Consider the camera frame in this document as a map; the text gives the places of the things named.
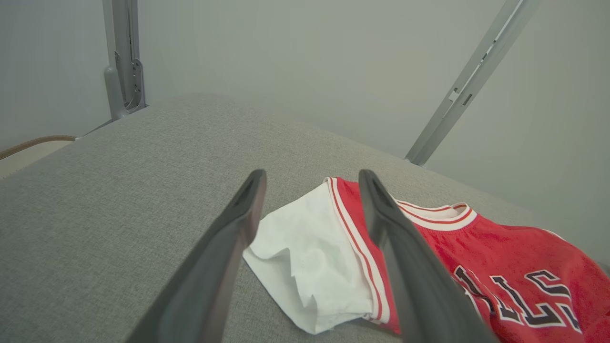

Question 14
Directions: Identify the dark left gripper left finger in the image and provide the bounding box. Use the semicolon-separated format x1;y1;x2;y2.
126;169;267;343

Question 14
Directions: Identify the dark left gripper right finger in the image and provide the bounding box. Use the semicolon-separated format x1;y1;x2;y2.
358;169;498;343

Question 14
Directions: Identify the red jersey with white sleeves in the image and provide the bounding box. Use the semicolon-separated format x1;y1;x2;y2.
242;176;610;343

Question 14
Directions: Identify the grey double metal post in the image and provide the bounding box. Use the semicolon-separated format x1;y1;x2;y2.
405;0;542;166

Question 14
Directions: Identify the grey metal frame with bracket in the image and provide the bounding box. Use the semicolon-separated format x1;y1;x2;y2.
102;0;147;121

